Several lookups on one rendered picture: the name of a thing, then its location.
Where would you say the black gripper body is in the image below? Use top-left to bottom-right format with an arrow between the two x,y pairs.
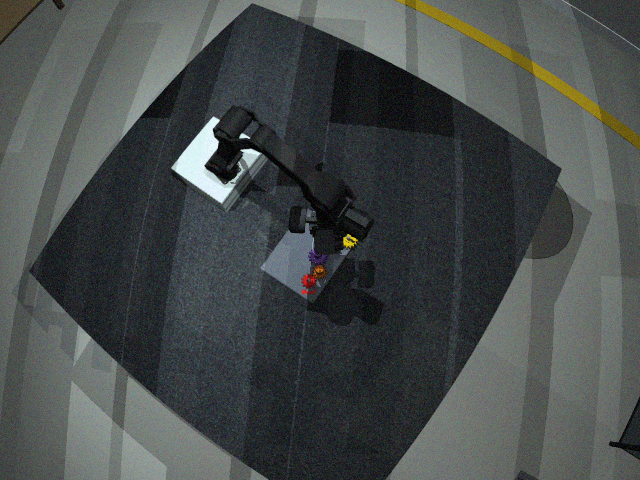
288,206 -> 343,234

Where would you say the purple gear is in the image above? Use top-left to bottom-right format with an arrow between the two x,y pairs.
308,249 -> 328,266

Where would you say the yellow gear with black stripe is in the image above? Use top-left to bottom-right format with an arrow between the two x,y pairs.
343,234 -> 358,249

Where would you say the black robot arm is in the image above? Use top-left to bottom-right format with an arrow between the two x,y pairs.
204,106 -> 374,255

